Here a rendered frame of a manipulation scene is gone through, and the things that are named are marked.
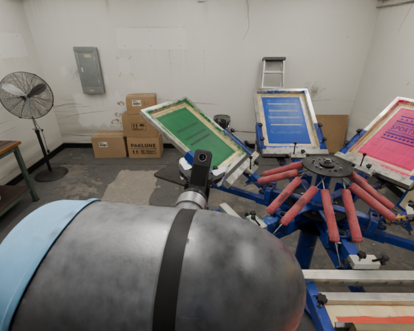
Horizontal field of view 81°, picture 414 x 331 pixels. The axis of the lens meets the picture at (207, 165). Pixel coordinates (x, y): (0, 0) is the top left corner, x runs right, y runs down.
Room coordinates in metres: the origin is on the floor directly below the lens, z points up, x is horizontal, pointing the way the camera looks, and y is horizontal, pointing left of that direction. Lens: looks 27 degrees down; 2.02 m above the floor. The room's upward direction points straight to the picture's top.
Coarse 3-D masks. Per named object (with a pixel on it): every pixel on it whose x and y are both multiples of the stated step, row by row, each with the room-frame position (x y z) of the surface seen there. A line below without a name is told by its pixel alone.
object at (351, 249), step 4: (344, 244) 0.96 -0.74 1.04; (348, 244) 0.96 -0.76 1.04; (352, 244) 0.96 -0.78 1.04; (340, 248) 0.97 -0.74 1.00; (344, 248) 0.94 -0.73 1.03; (348, 248) 0.93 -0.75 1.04; (352, 248) 0.93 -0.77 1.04; (356, 248) 0.93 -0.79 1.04; (344, 252) 0.93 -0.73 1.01; (348, 252) 0.90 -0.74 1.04; (352, 252) 0.90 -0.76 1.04; (356, 252) 0.90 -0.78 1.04; (344, 256) 0.92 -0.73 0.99
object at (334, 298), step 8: (328, 296) 0.69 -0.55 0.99; (336, 296) 0.69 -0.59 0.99; (344, 296) 0.69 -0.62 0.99; (352, 296) 0.69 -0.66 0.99; (360, 296) 0.69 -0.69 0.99; (368, 296) 0.69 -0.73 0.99; (376, 296) 0.69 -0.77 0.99; (384, 296) 0.69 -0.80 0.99; (392, 296) 0.69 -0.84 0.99; (400, 296) 0.69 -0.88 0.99; (408, 296) 0.69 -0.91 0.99; (328, 304) 0.68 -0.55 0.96; (336, 304) 0.68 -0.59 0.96; (344, 304) 0.68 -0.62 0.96; (352, 304) 0.68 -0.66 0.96; (360, 304) 0.68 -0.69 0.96; (368, 304) 0.68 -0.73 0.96; (376, 304) 0.68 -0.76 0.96; (384, 304) 0.68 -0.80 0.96; (392, 304) 0.68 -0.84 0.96; (400, 304) 0.68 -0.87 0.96; (408, 304) 0.68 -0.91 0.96
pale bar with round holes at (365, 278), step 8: (304, 272) 0.78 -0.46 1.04; (312, 272) 0.78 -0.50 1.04; (320, 272) 0.78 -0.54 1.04; (328, 272) 0.78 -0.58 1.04; (336, 272) 0.78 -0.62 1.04; (344, 272) 0.78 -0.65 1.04; (352, 272) 0.78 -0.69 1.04; (360, 272) 0.78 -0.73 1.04; (368, 272) 0.78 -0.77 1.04; (376, 272) 0.78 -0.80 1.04; (384, 272) 0.78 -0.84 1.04; (392, 272) 0.78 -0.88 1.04; (400, 272) 0.78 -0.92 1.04; (408, 272) 0.78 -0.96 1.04; (312, 280) 0.76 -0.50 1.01; (320, 280) 0.75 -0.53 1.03; (328, 280) 0.75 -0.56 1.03; (336, 280) 0.75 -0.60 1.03; (344, 280) 0.75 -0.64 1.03; (352, 280) 0.75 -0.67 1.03; (360, 280) 0.75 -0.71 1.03; (368, 280) 0.75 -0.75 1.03; (376, 280) 0.75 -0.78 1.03; (384, 280) 0.74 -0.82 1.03; (392, 280) 0.74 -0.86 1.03; (400, 280) 0.74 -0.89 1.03; (408, 280) 0.74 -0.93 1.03
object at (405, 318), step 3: (384, 318) 0.62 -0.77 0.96; (387, 318) 0.62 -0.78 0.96; (390, 318) 0.62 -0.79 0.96; (393, 318) 0.62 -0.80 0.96; (396, 318) 0.62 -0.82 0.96; (399, 318) 0.62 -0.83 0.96; (402, 318) 0.62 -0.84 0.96; (405, 318) 0.62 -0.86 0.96; (408, 318) 0.62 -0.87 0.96; (411, 318) 0.62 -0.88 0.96; (387, 321) 0.61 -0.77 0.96; (390, 321) 0.61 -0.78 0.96; (393, 321) 0.61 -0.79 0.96; (396, 321) 0.61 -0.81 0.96; (399, 321) 0.61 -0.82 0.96; (402, 321) 0.61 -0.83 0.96; (405, 321) 0.61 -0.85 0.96; (408, 321) 0.61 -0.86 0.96; (411, 321) 0.61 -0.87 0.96
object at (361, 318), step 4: (360, 316) 0.63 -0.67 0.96; (364, 316) 0.63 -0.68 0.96; (368, 316) 0.63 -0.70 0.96; (340, 320) 0.61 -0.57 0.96; (344, 320) 0.61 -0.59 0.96; (348, 320) 0.61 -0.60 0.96; (352, 320) 0.61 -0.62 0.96; (356, 320) 0.61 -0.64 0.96; (360, 320) 0.61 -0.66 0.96; (364, 320) 0.61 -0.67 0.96; (368, 320) 0.61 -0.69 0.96; (372, 320) 0.61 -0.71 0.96; (376, 320) 0.61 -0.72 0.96; (380, 320) 0.61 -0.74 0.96; (384, 320) 0.61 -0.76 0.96
